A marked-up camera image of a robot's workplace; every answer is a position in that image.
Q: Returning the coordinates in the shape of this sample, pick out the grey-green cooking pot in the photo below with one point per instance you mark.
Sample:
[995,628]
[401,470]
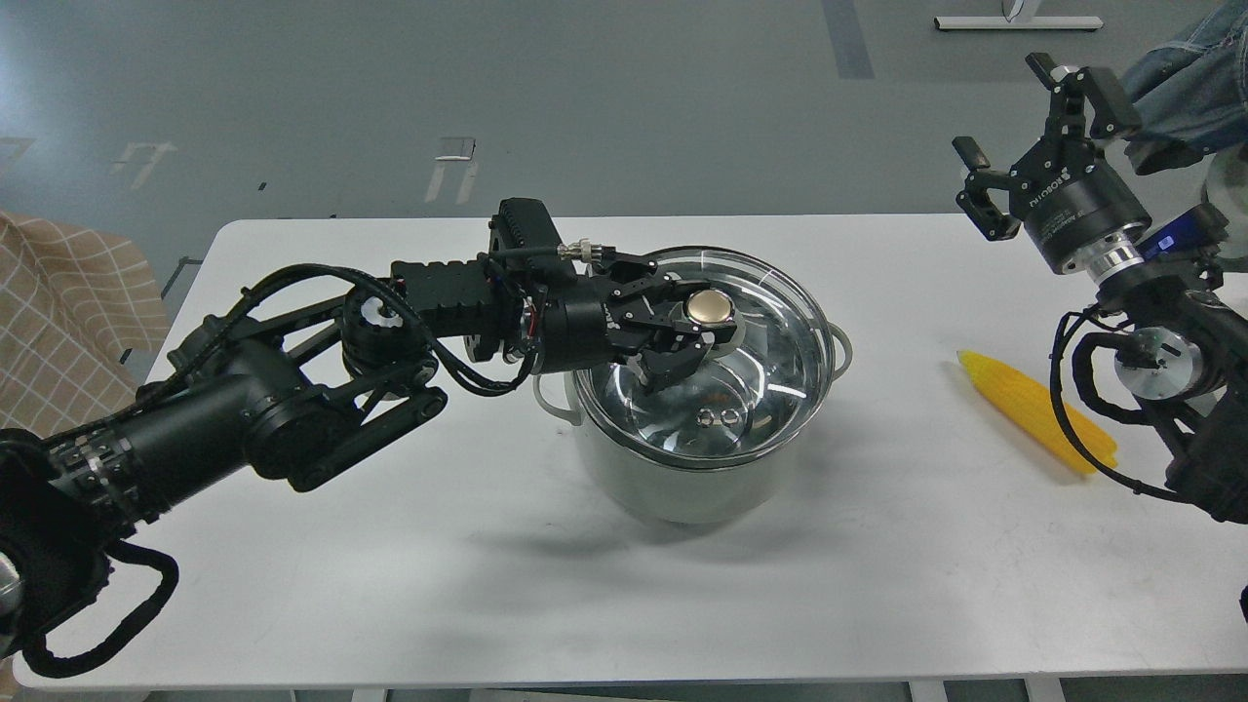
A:
[665,493]

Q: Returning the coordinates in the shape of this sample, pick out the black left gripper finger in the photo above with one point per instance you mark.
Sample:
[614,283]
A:
[640,287]
[662,350]

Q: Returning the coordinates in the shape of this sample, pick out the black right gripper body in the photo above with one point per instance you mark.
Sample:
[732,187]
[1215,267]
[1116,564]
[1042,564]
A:
[1068,197]

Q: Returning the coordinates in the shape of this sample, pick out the white table base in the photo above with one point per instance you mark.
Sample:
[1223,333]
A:
[1018,16]

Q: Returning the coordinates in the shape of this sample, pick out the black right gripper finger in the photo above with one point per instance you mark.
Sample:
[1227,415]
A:
[975,197]
[1084,102]

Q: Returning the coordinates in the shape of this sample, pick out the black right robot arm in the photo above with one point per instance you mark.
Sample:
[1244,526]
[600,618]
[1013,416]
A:
[1157,347]

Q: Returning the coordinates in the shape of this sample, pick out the blue denim garment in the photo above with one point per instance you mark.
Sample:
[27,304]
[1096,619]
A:
[1190,93]

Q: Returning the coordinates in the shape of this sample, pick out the beige checkered cloth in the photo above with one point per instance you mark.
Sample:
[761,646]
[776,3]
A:
[74,299]

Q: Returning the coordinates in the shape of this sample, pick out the glass pot lid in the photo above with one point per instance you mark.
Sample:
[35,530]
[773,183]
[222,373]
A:
[740,405]

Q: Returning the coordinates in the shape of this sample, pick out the white round object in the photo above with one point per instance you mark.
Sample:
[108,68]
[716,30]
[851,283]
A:
[1225,187]

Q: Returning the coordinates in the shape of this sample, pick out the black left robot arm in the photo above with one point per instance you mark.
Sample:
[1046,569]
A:
[316,368]

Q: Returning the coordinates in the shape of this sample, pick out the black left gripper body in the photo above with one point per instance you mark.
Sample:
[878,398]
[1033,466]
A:
[599,315]

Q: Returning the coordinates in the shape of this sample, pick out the yellow corn cob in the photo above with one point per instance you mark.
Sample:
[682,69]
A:
[1027,404]

